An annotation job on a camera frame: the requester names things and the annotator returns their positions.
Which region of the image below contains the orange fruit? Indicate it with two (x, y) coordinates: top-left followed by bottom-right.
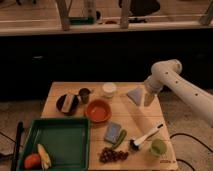
(24, 153), (41, 169)

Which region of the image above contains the beige sponge block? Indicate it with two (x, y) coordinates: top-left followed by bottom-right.
(61, 93), (74, 113)

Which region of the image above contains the white handled dish brush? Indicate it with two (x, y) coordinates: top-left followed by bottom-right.
(130, 123), (164, 151)

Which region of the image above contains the black bar beside tray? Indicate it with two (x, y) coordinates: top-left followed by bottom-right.
(10, 122), (24, 171)

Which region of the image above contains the black plate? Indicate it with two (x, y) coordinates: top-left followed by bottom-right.
(56, 93), (79, 115)

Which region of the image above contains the bunch of dark grapes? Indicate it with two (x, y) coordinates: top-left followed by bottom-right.
(99, 148), (129, 163)

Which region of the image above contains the orange bowl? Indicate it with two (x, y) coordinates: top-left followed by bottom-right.
(84, 99), (112, 123)

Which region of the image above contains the dark metal cup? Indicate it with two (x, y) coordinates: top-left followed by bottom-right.
(79, 88), (91, 104)

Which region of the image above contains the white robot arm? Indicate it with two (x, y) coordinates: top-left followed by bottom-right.
(144, 59), (213, 127)

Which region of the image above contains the green cup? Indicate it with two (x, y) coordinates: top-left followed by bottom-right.
(150, 139), (167, 157)

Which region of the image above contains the green plastic tray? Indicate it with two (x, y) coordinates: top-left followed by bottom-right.
(17, 117), (90, 171)

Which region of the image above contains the blue sponge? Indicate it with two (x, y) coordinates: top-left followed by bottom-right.
(104, 122), (121, 144)

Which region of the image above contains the white cup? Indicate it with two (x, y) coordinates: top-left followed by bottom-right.
(102, 82), (117, 98)

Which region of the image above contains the green cucumber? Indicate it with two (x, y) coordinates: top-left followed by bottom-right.
(111, 129), (127, 150)

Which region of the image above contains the black cable on floor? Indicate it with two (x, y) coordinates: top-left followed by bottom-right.
(169, 132), (213, 171)

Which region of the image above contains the grey-blue towel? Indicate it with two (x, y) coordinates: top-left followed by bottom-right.
(127, 87), (142, 106)

